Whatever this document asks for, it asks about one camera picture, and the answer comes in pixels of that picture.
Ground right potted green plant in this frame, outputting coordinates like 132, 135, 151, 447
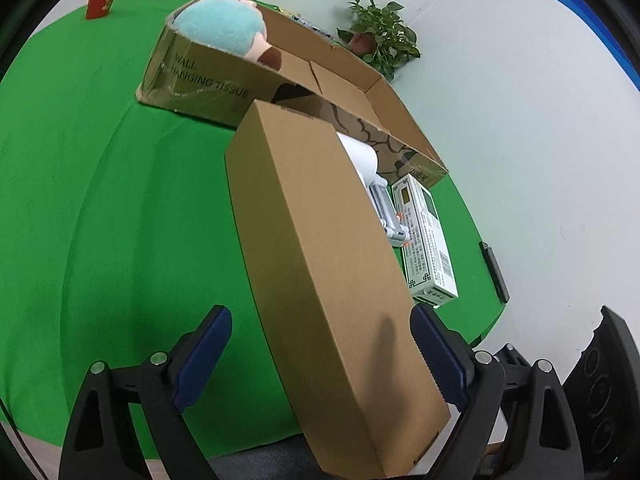
336, 0, 421, 81

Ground large open cardboard box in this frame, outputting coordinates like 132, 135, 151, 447
136, 1, 448, 188

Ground white hair dryer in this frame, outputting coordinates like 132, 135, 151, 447
337, 132, 378, 186

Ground green tablecloth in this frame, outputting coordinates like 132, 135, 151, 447
0, 0, 507, 461

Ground long brown cardboard box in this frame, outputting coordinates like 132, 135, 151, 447
226, 101, 449, 479

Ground small packets on table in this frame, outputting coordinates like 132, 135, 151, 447
279, 8, 334, 40

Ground pink teal plush toy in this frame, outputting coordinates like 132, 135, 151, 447
174, 0, 282, 70

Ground black remote on table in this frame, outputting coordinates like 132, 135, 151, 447
478, 242, 510, 304

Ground white green medicine box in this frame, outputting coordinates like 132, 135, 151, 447
392, 174, 458, 309

